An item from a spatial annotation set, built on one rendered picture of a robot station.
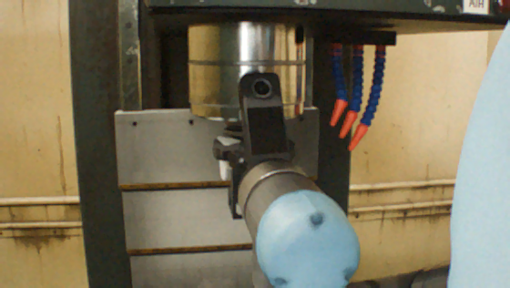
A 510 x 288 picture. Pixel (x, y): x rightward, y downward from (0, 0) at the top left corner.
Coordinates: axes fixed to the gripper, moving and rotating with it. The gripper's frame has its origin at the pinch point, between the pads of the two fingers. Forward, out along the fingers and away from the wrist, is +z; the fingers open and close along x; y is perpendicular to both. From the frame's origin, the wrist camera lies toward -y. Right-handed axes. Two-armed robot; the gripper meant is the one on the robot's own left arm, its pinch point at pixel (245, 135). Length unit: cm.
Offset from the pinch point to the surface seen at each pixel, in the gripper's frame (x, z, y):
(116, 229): -26, 45, 32
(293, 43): 5.0, -7.1, -13.0
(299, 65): 6.0, -6.1, -10.2
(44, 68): -50, 81, -6
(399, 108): 65, 81, 9
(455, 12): 18.8, -21.3, -16.7
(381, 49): 18.2, -4.3, -12.3
